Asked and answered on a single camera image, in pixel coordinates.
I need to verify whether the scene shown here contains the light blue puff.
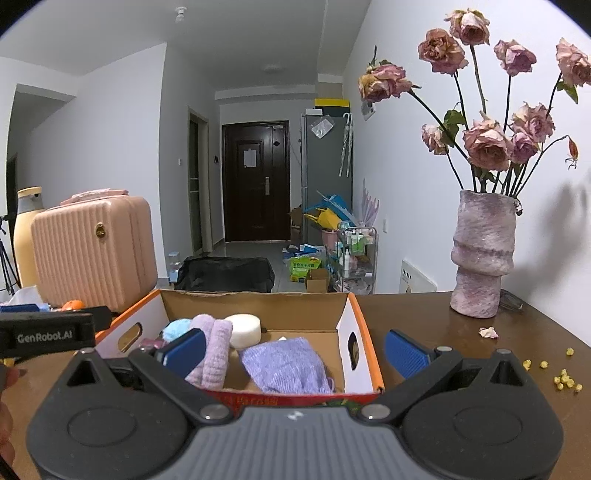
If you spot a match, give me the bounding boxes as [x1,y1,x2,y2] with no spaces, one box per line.
[163,319,197,343]

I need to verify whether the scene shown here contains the metal rolling cart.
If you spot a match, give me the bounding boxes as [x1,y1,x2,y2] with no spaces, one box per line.
[335,222,378,295]

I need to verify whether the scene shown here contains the dark brown entrance door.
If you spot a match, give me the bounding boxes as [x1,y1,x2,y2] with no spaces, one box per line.
[222,121,290,243]

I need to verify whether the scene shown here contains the blue tissue pack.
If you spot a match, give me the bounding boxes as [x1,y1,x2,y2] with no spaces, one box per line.
[0,285,51,315]

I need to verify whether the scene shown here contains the lilac towel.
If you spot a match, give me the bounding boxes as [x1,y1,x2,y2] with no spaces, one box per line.
[185,315,234,388]

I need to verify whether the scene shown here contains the small brown cardboard box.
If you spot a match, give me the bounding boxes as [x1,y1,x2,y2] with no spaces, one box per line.
[305,269,331,293]

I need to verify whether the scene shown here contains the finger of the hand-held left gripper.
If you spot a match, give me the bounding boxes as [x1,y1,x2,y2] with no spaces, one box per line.
[90,306,112,332]

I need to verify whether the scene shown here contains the yellow thermos jug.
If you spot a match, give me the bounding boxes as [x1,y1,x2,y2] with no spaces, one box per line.
[13,186,45,289]

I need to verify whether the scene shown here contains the white round sponge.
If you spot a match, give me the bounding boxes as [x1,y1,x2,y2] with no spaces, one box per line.
[225,314,262,350]

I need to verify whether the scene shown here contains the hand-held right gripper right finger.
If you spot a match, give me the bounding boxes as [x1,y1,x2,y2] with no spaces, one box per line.
[360,329,539,423]

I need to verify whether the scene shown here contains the white hanging umbrella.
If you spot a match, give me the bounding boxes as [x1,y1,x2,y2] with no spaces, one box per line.
[338,112,354,177]

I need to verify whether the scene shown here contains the purple knit cloth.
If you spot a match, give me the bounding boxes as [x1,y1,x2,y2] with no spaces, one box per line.
[239,337,335,395]

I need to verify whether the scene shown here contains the person's left hand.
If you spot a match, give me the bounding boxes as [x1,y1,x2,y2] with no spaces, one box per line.
[0,367,27,467]

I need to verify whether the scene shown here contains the scattered yellow crumbs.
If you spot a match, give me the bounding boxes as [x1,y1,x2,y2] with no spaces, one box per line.
[523,348,583,391]

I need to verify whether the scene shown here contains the white flat board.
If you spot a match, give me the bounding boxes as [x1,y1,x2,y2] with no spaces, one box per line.
[399,259,438,294]

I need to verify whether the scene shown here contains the pink textured vase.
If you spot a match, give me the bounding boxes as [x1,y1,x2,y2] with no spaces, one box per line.
[451,190,517,318]

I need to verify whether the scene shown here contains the green printed sack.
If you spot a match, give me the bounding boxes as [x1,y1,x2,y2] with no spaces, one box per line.
[290,257,321,283]

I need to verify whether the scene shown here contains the blue folded rack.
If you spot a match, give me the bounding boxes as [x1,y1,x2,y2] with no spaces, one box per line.
[308,194,354,222]

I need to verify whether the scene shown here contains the black fabric bag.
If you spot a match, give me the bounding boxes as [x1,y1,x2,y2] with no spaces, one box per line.
[174,256,275,293]

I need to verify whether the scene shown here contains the black tripod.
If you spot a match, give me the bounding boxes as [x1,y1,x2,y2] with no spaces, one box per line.
[0,215,21,296]

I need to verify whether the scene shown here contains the grey side door frame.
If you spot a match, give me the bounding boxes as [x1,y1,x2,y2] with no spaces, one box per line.
[187,106,209,256]

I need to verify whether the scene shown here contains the pink cloth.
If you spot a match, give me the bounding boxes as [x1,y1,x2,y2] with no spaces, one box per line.
[60,188,130,207]

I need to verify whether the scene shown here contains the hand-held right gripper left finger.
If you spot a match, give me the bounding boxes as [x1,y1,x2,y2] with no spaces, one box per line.
[53,329,234,423]

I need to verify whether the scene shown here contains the red printed cardboard box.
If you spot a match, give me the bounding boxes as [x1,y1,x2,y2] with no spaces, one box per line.
[95,288,385,408]

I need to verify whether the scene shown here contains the grey refrigerator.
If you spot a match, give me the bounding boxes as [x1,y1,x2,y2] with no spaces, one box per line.
[301,113,353,217]

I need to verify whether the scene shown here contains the bunch of dried pink roses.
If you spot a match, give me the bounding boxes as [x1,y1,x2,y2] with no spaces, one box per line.
[359,8,591,197]

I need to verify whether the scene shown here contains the pink ribbed suitcase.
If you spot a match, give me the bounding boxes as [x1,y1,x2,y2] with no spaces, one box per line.
[31,196,158,313]

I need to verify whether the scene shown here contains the yellow black box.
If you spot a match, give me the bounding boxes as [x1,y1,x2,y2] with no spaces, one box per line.
[315,98,351,115]

